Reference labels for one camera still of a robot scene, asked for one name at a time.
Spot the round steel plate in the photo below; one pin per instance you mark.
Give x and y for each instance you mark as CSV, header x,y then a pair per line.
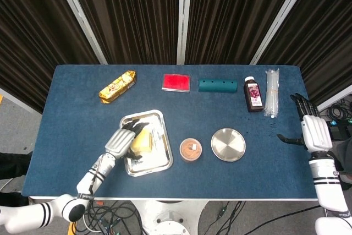
x,y
228,144

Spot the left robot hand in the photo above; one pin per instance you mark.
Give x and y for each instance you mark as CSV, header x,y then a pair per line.
x,y
119,142

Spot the gold biscuit packet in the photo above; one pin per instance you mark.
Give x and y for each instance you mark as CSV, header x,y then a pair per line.
x,y
118,87

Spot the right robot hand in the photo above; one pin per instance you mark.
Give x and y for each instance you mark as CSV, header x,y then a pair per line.
x,y
316,133

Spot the yellow sponge block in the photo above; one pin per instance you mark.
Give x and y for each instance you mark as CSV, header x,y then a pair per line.
x,y
143,142

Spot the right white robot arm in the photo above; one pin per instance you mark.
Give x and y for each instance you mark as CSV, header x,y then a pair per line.
x,y
327,185

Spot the dark juice bottle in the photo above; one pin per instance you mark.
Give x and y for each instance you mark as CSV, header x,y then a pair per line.
x,y
253,97

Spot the black object beside table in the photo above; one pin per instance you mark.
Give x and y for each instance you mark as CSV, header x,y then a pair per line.
x,y
13,166

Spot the teal holder with holes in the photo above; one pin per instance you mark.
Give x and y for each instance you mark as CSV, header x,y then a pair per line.
x,y
217,86

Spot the blue tablecloth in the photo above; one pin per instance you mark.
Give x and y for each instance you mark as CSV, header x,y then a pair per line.
x,y
82,136

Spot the red ink pad box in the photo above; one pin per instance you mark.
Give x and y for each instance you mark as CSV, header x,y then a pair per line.
x,y
176,82

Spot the rectangular steel tray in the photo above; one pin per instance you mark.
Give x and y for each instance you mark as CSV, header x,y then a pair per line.
x,y
159,160

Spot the black power strip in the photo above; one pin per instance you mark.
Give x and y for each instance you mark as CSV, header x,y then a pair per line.
x,y
339,129

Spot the white partition post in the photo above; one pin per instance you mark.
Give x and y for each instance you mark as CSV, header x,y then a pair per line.
x,y
184,17
79,17
280,20

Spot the dark brown curtain panel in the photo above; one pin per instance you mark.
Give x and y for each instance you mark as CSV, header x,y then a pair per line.
x,y
132,17
236,17
24,39
330,39

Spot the yellow floor tape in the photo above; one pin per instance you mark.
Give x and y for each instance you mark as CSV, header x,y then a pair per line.
x,y
71,229

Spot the clear plastic straw bundle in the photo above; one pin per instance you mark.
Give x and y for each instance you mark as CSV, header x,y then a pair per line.
x,y
271,94

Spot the white table frame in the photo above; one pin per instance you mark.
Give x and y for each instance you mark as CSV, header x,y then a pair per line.
x,y
192,199

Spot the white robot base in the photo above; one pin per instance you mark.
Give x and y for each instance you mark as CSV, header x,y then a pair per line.
x,y
170,218

